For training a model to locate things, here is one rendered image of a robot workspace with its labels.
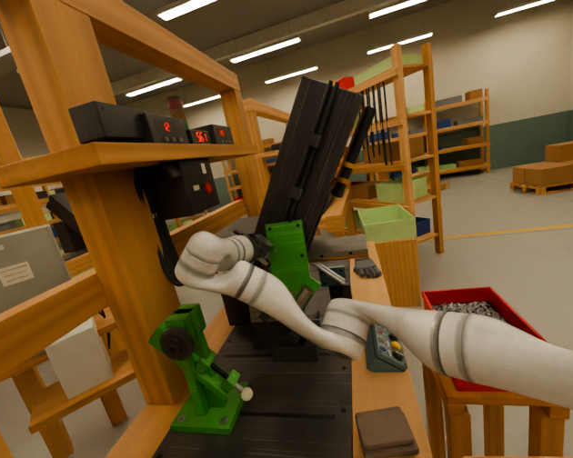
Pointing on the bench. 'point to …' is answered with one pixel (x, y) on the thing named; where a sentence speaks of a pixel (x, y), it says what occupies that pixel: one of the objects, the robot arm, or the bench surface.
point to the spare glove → (366, 267)
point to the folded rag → (385, 433)
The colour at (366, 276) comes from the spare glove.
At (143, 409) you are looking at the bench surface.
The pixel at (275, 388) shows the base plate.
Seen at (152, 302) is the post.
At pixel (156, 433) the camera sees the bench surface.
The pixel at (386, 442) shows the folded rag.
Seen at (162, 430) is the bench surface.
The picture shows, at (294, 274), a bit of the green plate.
